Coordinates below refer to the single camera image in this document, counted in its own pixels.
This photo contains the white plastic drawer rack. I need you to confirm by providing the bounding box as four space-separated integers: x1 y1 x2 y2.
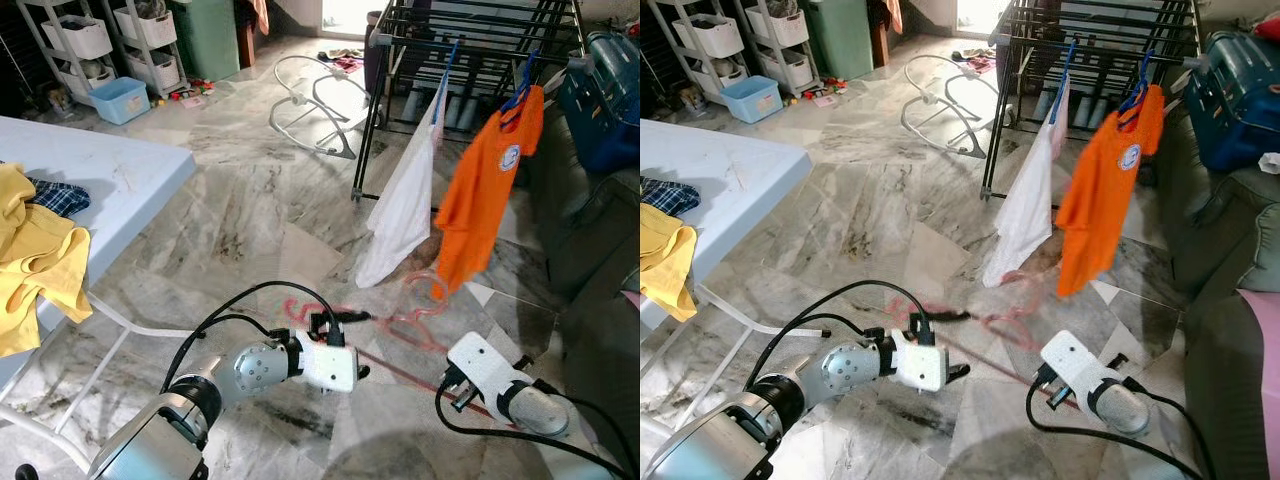
740 0 816 91
648 0 746 96
15 0 116 96
105 0 186 93

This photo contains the green bin with white lid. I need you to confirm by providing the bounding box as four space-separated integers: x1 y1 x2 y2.
800 0 876 81
165 0 241 83

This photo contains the reddish pink plastic hanger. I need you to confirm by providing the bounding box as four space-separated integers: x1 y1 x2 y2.
283 270 501 419
885 268 1086 413

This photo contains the dark green leather sofa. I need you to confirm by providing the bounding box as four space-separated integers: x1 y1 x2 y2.
520 100 641 480
1150 105 1280 480

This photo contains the blue plaid shirt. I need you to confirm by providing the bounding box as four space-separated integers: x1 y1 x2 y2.
640 178 703 219
25 178 91 219

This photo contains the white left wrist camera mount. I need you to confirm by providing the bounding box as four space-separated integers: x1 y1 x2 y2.
892 330 951 393
297 342 361 393

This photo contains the white metal table leg frame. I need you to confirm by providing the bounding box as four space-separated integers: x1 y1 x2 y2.
640 285 833 471
0 290 193 473

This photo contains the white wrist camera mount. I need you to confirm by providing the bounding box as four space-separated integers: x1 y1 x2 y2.
892 330 951 393
1040 330 1111 401
297 342 361 393
445 332 521 409

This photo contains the dark blue suitcase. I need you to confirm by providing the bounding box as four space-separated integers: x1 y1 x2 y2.
1183 30 1280 173
557 30 641 176

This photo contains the white folding table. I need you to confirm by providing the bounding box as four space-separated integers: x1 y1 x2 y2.
640 117 813 336
0 117 198 401

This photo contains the orange t-shirt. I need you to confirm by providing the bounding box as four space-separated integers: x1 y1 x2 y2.
1055 85 1166 299
433 85 546 294

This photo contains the white t-shirt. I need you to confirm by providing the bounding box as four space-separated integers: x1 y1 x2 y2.
355 68 446 289
982 75 1071 289

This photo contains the white metal baby bouncer frame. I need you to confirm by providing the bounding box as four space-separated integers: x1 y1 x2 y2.
900 55 988 161
270 55 358 161

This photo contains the black metal drying rack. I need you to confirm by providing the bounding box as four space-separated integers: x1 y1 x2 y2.
350 0 591 201
980 0 1206 201

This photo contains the short black left arm cable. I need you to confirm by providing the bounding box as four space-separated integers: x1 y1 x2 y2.
190 313 276 346
785 313 867 343

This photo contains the light blue plastic bin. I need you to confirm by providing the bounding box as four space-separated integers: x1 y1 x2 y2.
720 77 784 124
88 77 153 126

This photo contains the pink cushion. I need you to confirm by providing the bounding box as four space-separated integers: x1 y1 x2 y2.
1237 288 1280 401

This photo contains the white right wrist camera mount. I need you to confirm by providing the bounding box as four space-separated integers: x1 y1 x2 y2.
1040 330 1111 401
445 332 521 409

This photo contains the yellow shirt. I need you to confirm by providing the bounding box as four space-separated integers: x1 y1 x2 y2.
640 203 699 323
0 163 94 358

